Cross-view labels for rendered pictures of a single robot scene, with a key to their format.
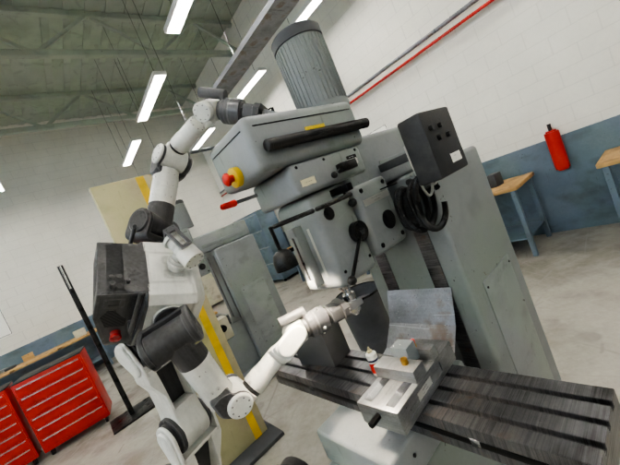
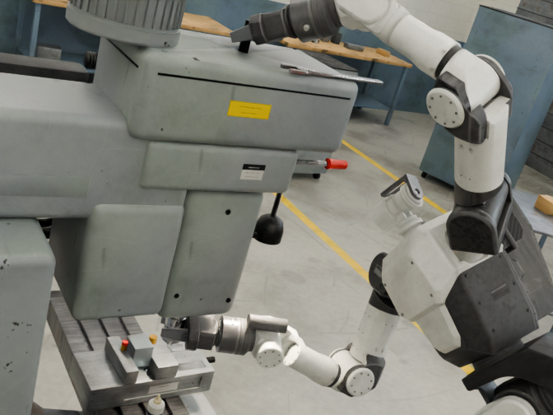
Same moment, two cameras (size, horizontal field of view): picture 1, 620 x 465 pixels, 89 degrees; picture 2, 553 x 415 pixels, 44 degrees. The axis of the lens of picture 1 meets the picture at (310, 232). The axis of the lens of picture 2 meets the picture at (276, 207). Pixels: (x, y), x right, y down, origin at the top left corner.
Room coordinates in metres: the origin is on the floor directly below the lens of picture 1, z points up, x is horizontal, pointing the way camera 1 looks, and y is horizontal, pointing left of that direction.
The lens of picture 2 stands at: (2.47, 0.16, 2.14)
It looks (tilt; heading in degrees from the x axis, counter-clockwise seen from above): 22 degrees down; 182
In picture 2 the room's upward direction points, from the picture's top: 16 degrees clockwise
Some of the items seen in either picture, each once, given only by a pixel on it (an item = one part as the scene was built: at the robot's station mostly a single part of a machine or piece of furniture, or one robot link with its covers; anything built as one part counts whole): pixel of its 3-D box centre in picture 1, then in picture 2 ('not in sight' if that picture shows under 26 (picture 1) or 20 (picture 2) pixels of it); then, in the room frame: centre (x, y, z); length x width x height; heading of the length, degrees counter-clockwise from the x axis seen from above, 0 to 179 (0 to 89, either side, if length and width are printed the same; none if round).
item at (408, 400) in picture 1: (407, 373); (145, 366); (0.97, -0.11, 0.98); 0.35 x 0.15 x 0.11; 130
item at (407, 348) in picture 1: (404, 351); (138, 350); (0.99, -0.13, 1.04); 0.06 x 0.05 x 0.06; 40
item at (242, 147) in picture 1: (290, 146); (226, 87); (1.12, -0.05, 1.81); 0.47 x 0.26 x 0.16; 128
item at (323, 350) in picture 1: (316, 338); not in sight; (1.41, 0.16, 1.03); 0.22 x 0.12 x 0.20; 46
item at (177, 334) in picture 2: not in sight; (174, 334); (1.14, -0.03, 1.22); 0.06 x 0.02 x 0.03; 107
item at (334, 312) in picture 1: (329, 315); (211, 333); (1.08, 0.05, 1.22); 0.13 x 0.12 x 0.10; 17
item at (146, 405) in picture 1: (97, 341); not in sight; (3.98, 3.02, 1.06); 0.50 x 0.50 x 2.11; 38
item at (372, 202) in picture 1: (359, 220); (111, 235); (1.23, -0.19, 1.47); 0.24 x 0.19 x 0.26; 38
